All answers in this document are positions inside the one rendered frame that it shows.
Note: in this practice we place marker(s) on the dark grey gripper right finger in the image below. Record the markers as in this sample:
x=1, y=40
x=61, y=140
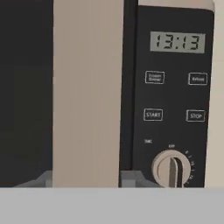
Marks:
x=129, y=180

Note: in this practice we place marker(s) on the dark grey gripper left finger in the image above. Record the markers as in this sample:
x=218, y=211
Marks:
x=43, y=181

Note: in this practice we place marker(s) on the beige microwave dial knob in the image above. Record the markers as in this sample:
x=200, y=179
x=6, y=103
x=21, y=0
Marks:
x=170, y=170

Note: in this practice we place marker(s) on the black and beige microwave oven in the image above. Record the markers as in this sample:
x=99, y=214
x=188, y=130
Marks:
x=172, y=96

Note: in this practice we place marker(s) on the black microwave door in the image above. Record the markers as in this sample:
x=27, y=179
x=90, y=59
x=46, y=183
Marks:
x=26, y=87

